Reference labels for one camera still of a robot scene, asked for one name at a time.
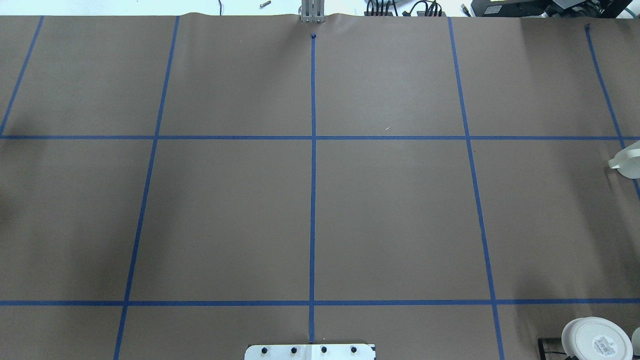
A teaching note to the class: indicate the pale green ceramic mug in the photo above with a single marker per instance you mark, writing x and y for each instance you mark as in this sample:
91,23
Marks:
627,161

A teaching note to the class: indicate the white mounting plate with bolts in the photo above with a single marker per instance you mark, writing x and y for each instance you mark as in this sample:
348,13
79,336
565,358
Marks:
331,351

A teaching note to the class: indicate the aluminium frame post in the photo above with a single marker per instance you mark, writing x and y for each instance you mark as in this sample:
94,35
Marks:
312,11

